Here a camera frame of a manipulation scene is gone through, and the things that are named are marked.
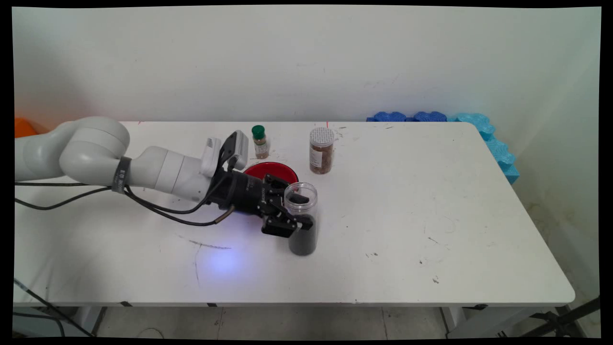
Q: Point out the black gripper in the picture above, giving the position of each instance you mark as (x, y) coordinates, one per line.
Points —
(244, 191)

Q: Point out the clear plastic jar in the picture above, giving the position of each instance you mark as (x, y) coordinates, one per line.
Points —
(312, 207)

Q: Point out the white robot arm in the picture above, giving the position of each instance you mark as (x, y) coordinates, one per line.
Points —
(91, 148)

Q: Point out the red bowl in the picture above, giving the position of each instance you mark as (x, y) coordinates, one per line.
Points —
(273, 170)

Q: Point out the green-capped spice bottle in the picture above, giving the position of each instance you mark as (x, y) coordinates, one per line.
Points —
(261, 148)

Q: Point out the brown spice jar white lid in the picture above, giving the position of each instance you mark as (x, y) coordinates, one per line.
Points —
(322, 158)

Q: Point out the dark blue foam mat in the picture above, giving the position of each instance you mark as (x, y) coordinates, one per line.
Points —
(390, 116)

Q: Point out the light blue foam mat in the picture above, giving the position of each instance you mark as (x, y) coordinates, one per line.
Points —
(479, 124)

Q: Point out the white table leg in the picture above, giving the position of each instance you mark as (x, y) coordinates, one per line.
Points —
(88, 318)

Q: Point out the orange plastic object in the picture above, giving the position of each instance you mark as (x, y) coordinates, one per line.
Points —
(24, 128)

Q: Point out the black tripod legs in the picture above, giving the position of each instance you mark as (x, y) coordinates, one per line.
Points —
(582, 306)

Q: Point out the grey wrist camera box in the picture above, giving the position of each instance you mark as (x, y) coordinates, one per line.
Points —
(238, 143)

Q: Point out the white table leg frame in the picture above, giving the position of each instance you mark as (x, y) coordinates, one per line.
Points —
(498, 322)

